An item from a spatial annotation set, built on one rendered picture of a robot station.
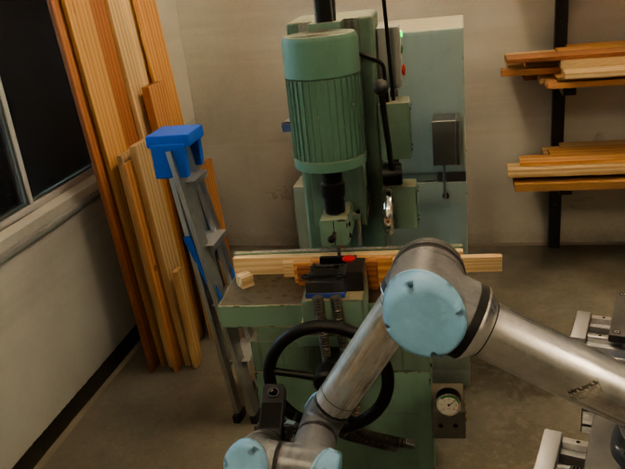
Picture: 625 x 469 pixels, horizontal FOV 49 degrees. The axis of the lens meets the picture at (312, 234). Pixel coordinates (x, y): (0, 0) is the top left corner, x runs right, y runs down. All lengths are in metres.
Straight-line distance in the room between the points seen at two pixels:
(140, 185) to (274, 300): 1.35
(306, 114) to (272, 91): 2.48
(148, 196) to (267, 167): 1.40
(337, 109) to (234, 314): 0.56
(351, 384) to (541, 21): 2.93
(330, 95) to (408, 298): 0.71
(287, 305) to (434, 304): 0.76
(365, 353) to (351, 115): 0.61
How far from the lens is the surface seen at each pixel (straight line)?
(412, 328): 0.96
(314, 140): 1.57
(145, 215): 2.96
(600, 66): 3.48
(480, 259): 1.74
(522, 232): 4.16
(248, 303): 1.68
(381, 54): 1.88
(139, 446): 2.83
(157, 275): 3.03
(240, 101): 4.12
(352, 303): 1.51
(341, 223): 1.66
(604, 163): 3.61
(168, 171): 2.42
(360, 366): 1.20
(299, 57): 1.54
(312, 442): 1.23
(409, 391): 1.74
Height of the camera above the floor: 1.65
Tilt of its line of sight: 22 degrees down
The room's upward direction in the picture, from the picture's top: 6 degrees counter-clockwise
